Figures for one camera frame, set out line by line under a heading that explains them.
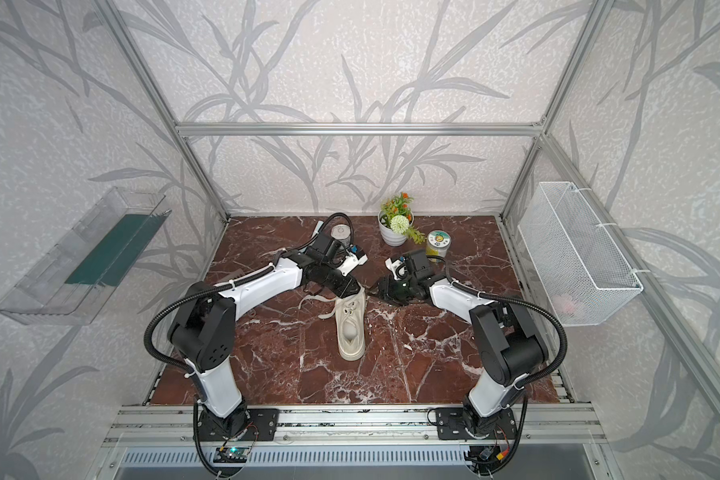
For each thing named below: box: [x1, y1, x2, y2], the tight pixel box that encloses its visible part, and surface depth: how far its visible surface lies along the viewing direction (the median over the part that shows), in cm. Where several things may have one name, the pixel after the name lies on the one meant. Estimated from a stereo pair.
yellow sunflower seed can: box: [426, 230, 452, 263], surface depth 104 cm
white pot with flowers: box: [378, 192, 426, 247], surface depth 104 cm
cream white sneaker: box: [335, 289, 366, 361], surface depth 86 cm
